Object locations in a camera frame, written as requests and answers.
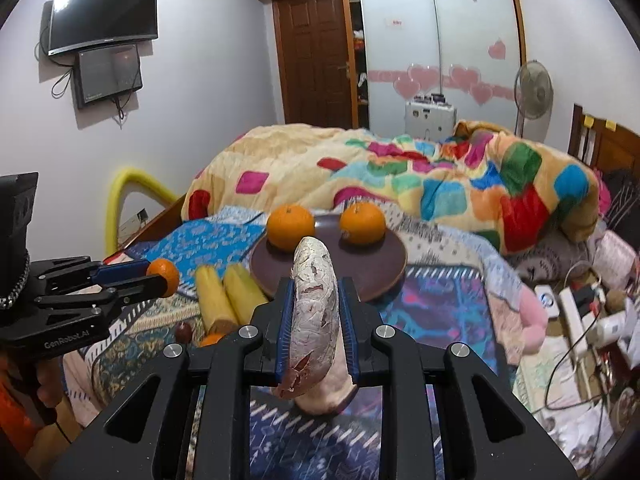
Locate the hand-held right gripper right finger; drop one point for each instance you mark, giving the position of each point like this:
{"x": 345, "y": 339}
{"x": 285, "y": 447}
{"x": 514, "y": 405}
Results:
{"x": 351, "y": 332}

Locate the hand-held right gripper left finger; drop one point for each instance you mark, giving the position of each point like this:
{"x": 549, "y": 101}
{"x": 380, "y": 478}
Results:
{"x": 283, "y": 332}

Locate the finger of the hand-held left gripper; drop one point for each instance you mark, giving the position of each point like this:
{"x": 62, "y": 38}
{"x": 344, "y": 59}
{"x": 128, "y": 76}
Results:
{"x": 140, "y": 290}
{"x": 120, "y": 271}

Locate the small orange mandarin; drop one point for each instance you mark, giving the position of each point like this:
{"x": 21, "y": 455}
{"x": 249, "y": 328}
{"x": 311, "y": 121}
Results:
{"x": 165, "y": 276}
{"x": 212, "y": 340}

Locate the pale pink sweet potato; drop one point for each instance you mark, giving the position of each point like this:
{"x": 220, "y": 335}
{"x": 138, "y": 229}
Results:
{"x": 312, "y": 310}

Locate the brown round plate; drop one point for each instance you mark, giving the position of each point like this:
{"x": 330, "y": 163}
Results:
{"x": 370, "y": 267}

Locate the yellow corn cob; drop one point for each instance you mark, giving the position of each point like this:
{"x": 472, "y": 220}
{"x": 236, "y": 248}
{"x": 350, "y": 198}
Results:
{"x": 246, "y": 292}
{"x": 214, "y": 300}

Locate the small dark red fruit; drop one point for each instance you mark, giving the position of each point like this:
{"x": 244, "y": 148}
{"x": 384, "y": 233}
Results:
{"x": 183, "y": 333}

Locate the yellow foam tube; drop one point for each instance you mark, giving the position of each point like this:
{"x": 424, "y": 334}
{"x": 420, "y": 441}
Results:
{"x": 116, "y": 195}

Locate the blue patterned cloth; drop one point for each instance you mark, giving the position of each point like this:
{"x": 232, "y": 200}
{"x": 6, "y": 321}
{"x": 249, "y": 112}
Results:
{"x": 210, "y": 242}

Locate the dark purple patterned mat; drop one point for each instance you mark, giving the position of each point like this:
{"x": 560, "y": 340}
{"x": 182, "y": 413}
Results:
{"x": 445, "y": 310}

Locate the large orange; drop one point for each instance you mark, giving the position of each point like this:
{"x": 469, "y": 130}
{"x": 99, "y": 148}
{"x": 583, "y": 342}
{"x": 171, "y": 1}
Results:
{"x": 290, "y": 227}
{"x": 362, "y": 224}

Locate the colourful patchwork blanket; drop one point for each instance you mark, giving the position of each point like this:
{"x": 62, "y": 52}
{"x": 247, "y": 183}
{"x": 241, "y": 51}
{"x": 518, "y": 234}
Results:
{"x": 425, "y": 180}

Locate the pink plush pillow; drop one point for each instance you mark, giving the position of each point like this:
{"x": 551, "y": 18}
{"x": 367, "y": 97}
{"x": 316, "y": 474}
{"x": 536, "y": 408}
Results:
{"x": 532, "y": 322}

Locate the white round device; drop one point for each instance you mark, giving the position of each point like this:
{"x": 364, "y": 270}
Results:
{"x": 547, "y": 302}

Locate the white power strip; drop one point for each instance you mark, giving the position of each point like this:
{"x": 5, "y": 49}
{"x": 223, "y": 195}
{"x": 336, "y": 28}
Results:
{"x": 574, "y": 320}

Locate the white box appliance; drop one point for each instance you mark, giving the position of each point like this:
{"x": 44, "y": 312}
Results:
{"x": 430, "y": 120}

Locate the brown wooden door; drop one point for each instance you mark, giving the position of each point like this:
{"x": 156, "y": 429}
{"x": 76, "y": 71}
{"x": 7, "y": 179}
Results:
{"x": 312, "y": 60}

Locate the standing electric fan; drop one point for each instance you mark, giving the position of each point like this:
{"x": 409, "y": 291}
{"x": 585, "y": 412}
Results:
{"x": 534, "y": 91}

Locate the frosted wardrobe sliding doors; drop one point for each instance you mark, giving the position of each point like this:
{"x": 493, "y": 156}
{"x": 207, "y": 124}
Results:
{"x": 440, "y": 35}

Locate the wooden bed headboard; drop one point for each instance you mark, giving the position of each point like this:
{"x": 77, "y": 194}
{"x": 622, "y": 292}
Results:
{"x": 612, "y": 147}

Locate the white wall socket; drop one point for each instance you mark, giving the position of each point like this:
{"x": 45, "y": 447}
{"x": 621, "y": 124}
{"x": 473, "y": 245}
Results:
{"x": 132, "y": 221}

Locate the small dark wall monitor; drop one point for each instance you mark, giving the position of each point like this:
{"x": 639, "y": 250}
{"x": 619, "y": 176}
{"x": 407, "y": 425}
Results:
{"x": 107, "y": 75}

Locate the black wall television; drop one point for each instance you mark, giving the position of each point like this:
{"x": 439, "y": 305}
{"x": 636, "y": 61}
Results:
{"x": 102, "y": 15}

